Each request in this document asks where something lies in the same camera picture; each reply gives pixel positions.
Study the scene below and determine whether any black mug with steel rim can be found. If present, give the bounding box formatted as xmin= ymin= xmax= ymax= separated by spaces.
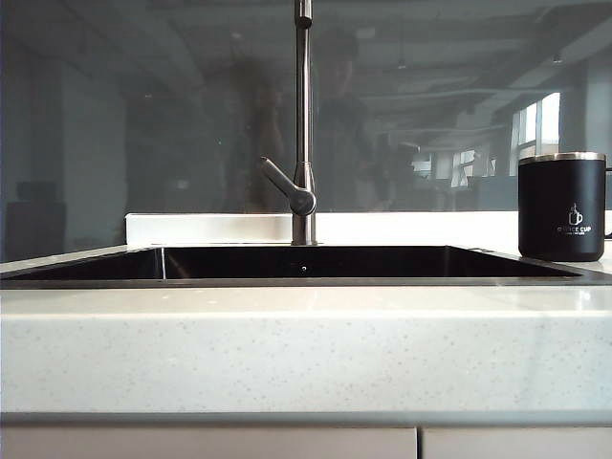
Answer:
xmin=517 ymin=151 xmax=612 ymax=263

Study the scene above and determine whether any steel faucet lever handle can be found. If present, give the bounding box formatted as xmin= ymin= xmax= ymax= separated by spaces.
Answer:
xmin=258 ymin=157 xmax=317 ymax=216

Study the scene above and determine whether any white counter upstand ledge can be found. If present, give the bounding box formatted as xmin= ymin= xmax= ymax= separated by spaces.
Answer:
xmin=124 ymin=210 xmax=522 ymax=246

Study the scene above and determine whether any stainless steel faucet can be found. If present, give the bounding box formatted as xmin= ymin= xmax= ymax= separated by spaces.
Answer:
xmin=291 ymin=0 xmax=318 ymax=247

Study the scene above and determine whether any narrow beige cabinet door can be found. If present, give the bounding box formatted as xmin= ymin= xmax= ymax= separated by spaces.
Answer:
xmin=422 ymin=426 xmax=612 ymax=459

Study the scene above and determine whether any wide beige cabinet door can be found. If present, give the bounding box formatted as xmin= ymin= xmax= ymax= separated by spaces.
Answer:
xmin=0 ymin=426 xmax=418 ymax=459

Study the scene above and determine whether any black rectangular sink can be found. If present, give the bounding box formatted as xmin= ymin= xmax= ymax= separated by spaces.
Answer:
xmin=0 ymin=244 xmax=612 ymax=289

